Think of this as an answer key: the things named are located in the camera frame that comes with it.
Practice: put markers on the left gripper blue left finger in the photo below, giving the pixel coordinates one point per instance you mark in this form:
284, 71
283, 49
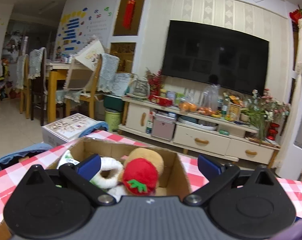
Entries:
89, 167

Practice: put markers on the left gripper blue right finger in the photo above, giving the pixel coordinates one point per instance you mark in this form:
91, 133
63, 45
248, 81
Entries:
209, 168

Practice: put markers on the bear plush with red strawberry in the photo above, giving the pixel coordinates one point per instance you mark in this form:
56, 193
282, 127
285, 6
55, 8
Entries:
141, 172

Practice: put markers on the white patterned sock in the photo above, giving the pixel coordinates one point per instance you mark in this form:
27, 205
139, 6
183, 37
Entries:
67, 158

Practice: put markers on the white printed carton box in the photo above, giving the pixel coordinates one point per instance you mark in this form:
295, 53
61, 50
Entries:
65, 130

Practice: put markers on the cream tv cabinet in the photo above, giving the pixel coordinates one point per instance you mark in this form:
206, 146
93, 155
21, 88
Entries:
195, 132

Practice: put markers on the green plastic bucket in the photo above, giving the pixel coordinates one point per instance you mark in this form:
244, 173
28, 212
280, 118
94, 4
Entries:
113, 119

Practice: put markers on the framed picture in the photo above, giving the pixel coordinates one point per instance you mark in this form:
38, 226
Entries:
233, 112

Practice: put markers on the pink storage box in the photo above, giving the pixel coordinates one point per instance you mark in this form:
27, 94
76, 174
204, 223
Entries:
163, 129

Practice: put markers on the potted flower plant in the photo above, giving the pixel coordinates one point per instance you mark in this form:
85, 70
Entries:
264, 109

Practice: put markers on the white standing air conditioner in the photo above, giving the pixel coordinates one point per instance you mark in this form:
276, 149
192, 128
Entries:
290, 155

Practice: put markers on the red checkered tablecloth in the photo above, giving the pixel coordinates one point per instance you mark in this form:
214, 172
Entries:
11, 176

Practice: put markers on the wooden chair with lace cover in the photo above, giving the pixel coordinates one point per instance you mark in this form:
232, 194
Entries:
84, 81

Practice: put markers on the black television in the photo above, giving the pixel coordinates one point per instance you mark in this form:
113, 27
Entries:
209, 54

